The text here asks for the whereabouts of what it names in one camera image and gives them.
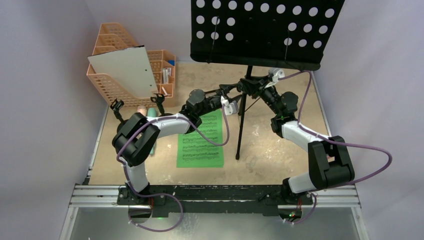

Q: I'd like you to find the green sheet music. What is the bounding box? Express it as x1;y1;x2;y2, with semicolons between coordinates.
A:
176;110;225;168

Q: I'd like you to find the black music stand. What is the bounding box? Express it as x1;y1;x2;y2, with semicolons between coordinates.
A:
190;0;346;161

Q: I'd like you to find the mint green toy microphone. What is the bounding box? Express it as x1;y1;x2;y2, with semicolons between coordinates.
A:
147;107;158;156

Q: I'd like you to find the pink toy microphone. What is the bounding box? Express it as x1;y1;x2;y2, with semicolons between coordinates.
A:
137;105;148;116

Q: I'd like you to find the black round microphone stand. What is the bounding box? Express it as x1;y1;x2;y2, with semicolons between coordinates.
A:
110;98;127;132

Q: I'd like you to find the peach plastic file organizer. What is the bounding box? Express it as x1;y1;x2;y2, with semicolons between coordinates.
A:
86;22;177;108

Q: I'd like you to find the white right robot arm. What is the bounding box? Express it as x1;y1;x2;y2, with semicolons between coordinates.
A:
239;76;355;204

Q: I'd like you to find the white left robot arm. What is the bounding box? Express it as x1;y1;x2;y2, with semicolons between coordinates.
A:
112;83;242;205

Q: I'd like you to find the white marker tube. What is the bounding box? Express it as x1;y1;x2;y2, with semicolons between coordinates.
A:
163;67;172;84

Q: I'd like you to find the grey folder board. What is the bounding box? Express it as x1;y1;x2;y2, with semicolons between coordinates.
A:
87;45;159;98

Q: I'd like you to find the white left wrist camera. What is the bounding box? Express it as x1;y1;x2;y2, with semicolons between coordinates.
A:
221;98;239;116

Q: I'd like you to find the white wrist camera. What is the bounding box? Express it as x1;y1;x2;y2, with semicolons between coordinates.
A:
221;98;239;116
264;68;285;89

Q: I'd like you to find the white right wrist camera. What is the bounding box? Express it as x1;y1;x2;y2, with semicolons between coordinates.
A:
264;68;285;89

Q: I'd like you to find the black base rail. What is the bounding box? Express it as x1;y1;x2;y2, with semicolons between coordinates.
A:
117;184;313;219

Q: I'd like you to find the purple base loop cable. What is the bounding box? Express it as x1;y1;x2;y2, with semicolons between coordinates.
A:
128;193;185;233

